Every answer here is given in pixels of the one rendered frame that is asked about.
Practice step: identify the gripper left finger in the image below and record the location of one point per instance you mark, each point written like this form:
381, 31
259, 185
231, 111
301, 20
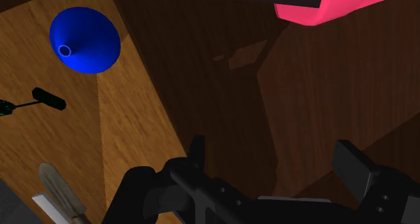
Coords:
183, 180

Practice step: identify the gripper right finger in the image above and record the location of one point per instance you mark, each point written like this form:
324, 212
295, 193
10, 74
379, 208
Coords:
370, 180

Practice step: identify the white flat bar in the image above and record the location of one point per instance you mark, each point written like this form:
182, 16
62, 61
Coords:
51, 208

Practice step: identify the black kitchen brush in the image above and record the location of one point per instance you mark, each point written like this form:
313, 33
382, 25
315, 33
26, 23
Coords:
48, 98

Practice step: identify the blue funnel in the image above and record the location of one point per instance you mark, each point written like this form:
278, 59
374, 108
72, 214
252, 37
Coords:
86, 39

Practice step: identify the pink robot stand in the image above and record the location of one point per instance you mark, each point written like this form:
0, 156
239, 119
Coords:
321, 3

